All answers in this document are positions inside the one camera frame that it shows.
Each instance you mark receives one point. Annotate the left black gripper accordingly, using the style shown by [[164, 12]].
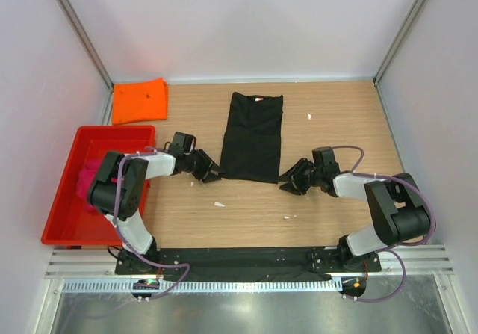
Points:
[[205, 174]]

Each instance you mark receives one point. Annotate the left aluminium corner post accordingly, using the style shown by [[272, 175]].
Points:
[[77, 26]]

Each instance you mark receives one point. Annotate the red plastic bin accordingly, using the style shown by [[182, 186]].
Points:
[[69, 222]]

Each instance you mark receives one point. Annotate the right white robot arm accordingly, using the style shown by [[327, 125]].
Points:
[[398, 209]]

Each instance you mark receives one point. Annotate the slotted white cable duct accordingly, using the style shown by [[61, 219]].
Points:
[[136, 286]]

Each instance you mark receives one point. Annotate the aluminium rail profile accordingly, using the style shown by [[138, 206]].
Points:
[[97, 263]]

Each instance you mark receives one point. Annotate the right aluminium corner post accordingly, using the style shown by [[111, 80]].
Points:
[[400, 37]]

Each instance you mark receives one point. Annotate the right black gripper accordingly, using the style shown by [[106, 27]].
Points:
[[296, 186]]

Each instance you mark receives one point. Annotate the crumpled pink t shirt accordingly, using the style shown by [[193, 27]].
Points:
[[85, 178]]

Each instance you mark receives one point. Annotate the black t shirt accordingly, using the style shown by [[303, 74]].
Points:
[[252, 140]]

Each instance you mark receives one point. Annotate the folded orange t shirt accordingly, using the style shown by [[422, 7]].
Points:
[[138, 102]]

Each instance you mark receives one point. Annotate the aluminium corner post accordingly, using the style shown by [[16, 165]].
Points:
[[77, 26], [400, 37]]

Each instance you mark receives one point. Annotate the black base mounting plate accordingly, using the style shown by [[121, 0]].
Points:
[[233, 260]]

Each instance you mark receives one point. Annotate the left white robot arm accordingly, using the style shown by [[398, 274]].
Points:
[[117, 188]]

